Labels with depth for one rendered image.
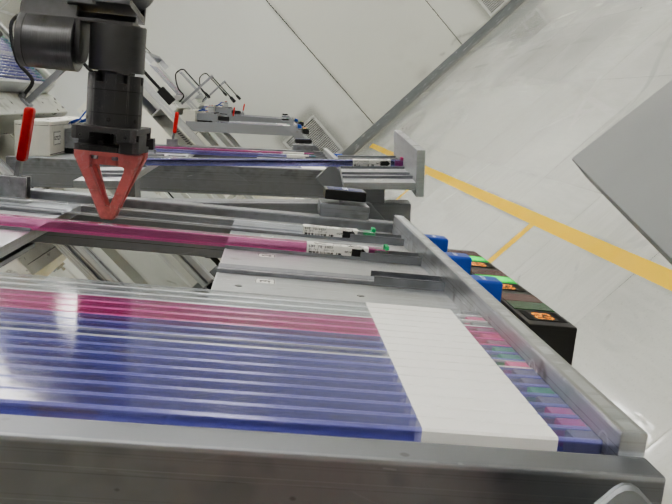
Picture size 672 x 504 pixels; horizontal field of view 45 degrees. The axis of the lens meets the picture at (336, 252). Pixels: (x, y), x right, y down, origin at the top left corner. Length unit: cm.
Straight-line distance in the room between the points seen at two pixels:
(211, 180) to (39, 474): 145
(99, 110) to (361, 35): 762
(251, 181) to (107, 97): 90
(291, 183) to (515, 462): 145
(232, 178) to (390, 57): 679
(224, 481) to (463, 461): 9
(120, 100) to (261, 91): 752
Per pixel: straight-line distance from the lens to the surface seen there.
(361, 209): 98
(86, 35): 92
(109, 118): 88
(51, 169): 181
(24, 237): 79
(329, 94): 840
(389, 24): 849
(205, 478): 32
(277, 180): 175
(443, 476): 33
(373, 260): 79
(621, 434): 37
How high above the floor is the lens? 93
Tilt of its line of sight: 11 degrees down
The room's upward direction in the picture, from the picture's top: 42 degrees counter-clockwise
